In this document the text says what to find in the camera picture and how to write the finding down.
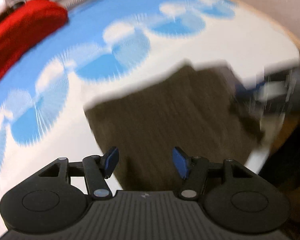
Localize red folded knit garment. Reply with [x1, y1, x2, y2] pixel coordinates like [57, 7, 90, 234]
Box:
[0, 0, 68, 80]

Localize blue white patterned bedsheet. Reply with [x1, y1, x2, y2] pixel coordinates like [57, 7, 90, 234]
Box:
[0, 0, 300, 236]

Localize dark brown knit pants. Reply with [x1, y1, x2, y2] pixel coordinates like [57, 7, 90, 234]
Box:
[85, 64, 264, 191]

